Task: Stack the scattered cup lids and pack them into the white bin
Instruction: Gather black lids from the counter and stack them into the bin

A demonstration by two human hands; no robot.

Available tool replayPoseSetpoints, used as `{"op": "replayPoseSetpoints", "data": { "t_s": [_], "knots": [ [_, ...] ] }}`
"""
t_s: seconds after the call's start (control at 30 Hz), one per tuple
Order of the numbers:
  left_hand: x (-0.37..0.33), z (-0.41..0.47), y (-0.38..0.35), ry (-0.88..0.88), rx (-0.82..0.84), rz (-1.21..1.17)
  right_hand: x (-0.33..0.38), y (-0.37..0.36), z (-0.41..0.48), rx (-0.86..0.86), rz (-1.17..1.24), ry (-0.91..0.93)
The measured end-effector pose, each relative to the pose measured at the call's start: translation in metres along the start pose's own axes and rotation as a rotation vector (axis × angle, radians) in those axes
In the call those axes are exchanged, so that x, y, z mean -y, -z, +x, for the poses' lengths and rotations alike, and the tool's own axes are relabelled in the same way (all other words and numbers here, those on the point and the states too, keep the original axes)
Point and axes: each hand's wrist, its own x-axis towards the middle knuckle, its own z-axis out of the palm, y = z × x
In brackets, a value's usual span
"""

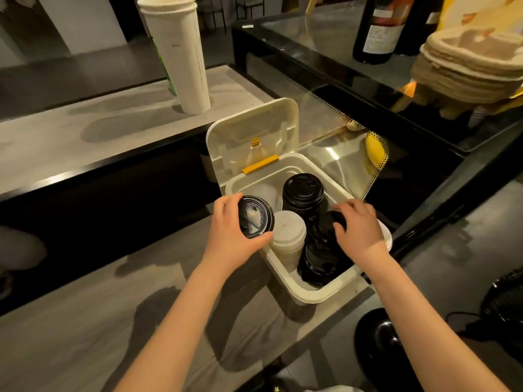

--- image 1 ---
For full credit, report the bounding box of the grey wooden table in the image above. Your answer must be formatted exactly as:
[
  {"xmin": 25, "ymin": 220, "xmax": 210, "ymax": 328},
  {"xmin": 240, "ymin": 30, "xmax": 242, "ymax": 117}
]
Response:
[{"xmin": 0, "ymin": 204, "xmax": 375, "ymax": 392}]

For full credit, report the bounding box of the stack of clear lids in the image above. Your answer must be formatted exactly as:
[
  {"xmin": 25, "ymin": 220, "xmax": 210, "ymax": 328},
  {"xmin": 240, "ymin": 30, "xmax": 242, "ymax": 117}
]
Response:
[{"xmin": 253, "ymin": 183, "xmax": 281, "ymax": 211}]

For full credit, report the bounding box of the person's left forearm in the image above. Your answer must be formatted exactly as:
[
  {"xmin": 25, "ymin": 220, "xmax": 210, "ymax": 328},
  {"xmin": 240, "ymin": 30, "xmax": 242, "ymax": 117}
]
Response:
[{"xmin": 114, "ymin": 261, "xmax": 229, "ymax": 392}]

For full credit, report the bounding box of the tall stack of black lids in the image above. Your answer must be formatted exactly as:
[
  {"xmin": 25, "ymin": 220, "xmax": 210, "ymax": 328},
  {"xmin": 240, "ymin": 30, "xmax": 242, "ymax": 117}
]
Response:
[{"xmin": 282, "ymin": 173, "xmax": 325, "ymax": 225}]

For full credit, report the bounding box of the black cup lid with plug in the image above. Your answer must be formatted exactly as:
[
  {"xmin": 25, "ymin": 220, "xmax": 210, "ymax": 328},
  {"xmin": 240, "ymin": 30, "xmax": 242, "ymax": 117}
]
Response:
[{"xmin": 297, "ymin": 240, "xmax": 355, "ymax": 287}]

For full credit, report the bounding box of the stack of white lids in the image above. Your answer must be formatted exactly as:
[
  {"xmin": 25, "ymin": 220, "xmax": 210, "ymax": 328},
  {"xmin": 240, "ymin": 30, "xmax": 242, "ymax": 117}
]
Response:
[{"xmin": 269, "ymin": 211, "xmax": 307, "ymax": 272}]

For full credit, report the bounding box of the person's right hand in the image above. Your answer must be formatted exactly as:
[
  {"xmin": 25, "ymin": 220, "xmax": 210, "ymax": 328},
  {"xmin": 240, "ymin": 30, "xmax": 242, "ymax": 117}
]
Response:
[{"xmin": 332, "ymin": 199, "xmax": 391, "ymax": 266}]

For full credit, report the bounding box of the white plastic storage bin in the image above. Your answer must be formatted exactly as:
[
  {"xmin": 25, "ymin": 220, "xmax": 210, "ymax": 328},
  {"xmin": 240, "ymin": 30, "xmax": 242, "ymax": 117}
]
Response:
[{"xmin": 205, "ymin": 97, "xmax": 393, "ymax": 305}]

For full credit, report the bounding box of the yellow fruit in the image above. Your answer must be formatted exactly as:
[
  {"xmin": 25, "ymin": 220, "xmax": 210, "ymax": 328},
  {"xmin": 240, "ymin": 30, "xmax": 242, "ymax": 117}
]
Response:
[{"xmin": 364, "ymin": 132, "xmax": 387, "ymax": 168}]

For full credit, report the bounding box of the person's right forearm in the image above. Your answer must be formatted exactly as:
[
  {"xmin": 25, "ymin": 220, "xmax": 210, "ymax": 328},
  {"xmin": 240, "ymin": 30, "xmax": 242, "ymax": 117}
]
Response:
[{"xmin": 363, "ymin": 248, "xmax": 509, "ymax": 392}]

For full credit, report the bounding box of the grey bar counter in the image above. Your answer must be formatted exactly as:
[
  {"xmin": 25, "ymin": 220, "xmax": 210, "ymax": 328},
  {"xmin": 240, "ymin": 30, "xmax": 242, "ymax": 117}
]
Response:
[{"xmin": 0, "ymin": 64, "xmax": 275, "ymax": 200}]

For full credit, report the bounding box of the black round base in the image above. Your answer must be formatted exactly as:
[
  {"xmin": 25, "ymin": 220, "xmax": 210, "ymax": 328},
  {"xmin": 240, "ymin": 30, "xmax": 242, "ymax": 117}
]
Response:
[
  {"xmin": 354, "ymin": 308, "xmax": 424, "ymax": 392},
  {"xmin": 480, "ymin": 269, "xmax": 523, "ymax": 352}
]

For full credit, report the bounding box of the green plastic bottle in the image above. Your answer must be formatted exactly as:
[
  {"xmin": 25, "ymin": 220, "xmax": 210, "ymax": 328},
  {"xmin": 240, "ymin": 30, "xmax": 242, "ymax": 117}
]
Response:
[{"xmin": 153, "ymin": 36, "xmax": 177, "ymax": 96}]

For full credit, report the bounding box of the tall white paper cup stack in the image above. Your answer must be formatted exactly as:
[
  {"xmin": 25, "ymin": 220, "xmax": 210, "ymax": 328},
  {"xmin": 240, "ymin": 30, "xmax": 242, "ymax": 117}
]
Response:
[{"xmin": 137, "ymin": 0, "xmax": 212, "ymax": 115}]

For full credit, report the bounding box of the person's left hand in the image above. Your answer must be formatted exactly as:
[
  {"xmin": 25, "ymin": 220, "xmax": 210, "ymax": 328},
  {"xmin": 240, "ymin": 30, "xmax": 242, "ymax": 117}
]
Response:
[{"xmin": 202, "ymin": 193, "xmax": 275, "ymax": 276}]

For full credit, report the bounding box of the yellow printed paper bag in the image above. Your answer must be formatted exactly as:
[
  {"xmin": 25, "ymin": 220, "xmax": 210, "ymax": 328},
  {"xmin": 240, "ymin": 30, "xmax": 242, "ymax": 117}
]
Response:
[{"xmin": 437, "ymin": 0, "xmax": 523, "ymax": 35}]

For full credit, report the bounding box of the black metal chair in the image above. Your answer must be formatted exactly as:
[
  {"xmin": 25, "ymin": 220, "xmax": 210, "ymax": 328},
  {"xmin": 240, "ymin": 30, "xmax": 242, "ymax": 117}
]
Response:
[
  {"xmin": 196, "ymin": 0, "xmax": 228, "ymax": 35},
  {"xmin": 235, "ymin": 0, "xmax": 266, "ymax": 19}
]

